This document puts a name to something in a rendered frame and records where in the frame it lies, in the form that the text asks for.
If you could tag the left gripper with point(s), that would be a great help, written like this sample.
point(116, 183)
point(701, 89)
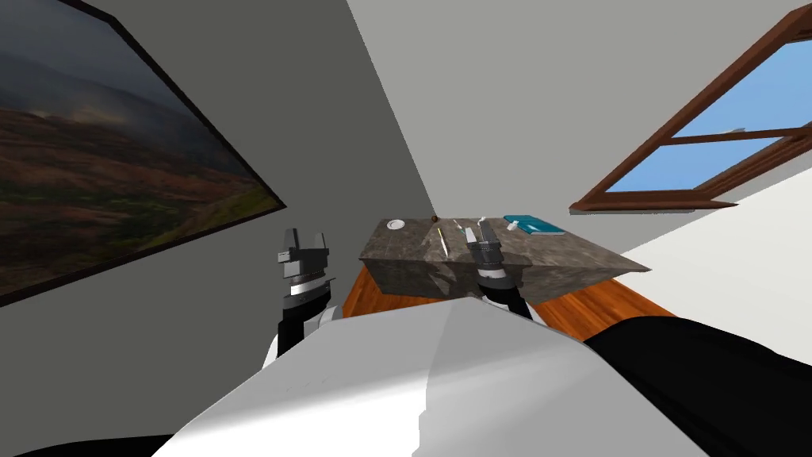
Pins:
point(304, 259)

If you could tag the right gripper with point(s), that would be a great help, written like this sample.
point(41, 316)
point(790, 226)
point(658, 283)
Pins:
point(487, 254)

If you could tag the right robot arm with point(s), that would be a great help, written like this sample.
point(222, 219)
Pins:
point(666, 368)

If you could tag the white and teal pen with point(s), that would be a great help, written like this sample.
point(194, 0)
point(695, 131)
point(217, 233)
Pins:
point(458, 227)

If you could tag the yellow pencil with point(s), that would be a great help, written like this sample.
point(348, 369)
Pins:
point(442, 242)

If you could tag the teal book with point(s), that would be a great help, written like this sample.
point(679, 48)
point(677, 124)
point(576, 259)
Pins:
point(536, 225)

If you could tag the grey stone table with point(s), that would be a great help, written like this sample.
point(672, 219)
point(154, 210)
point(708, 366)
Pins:
point(558, 260)

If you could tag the white plate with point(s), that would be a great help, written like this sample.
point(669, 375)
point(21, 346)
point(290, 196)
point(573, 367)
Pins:
point(396, 225)

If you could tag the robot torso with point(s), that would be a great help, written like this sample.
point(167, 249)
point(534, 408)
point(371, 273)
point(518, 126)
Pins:
point(444, 387)

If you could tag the landscape painting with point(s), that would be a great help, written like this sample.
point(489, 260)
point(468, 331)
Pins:
point(95, 139)

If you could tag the brown framed window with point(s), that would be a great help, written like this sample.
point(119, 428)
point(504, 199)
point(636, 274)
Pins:
point(717, 127)

